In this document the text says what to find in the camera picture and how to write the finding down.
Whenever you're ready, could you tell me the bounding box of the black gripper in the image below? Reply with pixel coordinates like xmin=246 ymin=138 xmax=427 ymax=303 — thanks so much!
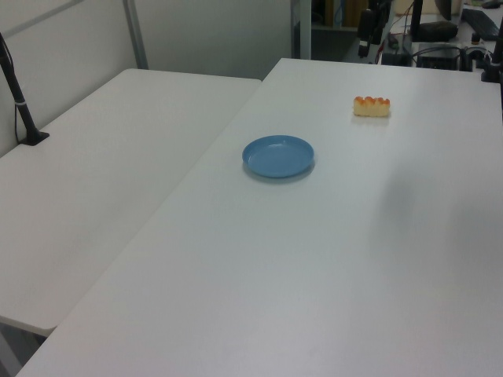
xmin=358 ymin=8 xmax=384 ymax=59

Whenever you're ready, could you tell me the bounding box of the bread loaf with browned crust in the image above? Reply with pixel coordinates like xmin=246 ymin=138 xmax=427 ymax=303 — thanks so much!
xmin=352 ymin=95 xmax=392 ymax=118

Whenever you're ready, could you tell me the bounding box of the blue round plate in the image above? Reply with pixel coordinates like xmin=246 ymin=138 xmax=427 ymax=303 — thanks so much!
xmin=241 ymin=134 xmax=316 ymax=178

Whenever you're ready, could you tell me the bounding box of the small black box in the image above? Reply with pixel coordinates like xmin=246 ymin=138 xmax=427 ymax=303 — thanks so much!
xmin=380 ymin=49 xmax=412 ymax=66

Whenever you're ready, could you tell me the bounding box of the black monitor stand pole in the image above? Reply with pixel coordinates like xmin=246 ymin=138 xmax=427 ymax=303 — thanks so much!
xmin=409 ymin=0 xmax=424 ymax=42

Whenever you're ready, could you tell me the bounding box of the dark brown pouch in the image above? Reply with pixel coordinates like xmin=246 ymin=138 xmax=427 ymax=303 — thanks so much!
xmin=417 ymin=21 xmax=460 ymax=42

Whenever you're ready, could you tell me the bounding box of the black electronics box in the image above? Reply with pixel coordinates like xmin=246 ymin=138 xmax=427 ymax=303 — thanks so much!
xmin=415 ymin=44 xmax=461 ymax=71

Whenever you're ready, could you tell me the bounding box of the black keyboard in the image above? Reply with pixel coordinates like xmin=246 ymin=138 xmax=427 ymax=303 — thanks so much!
xmin=461 ymin=8 xmax=501 ymax=40

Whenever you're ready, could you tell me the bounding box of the red wire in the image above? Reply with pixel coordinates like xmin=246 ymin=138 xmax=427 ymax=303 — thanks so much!
xmin=375 ymin=14 xmax=410 ymax=64

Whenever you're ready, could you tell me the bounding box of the white partition post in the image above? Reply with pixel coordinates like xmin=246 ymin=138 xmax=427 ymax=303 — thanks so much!
xmin=290 ymin=0 xmax=314 ymax=60

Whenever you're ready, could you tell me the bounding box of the black clamp mount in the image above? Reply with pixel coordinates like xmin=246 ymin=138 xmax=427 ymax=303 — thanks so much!
xmin=479 ymin=34 xmax=503 ymax=84

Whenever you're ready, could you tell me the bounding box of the black camera pole with base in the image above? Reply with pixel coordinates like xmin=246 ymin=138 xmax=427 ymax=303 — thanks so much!
xmin=0 ymin=31 xmax=50 ymax=147

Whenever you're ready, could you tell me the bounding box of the black cable along pole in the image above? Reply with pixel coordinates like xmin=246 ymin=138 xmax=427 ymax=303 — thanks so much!
xmin=2 ymin=38 xmax=27 ymax=145

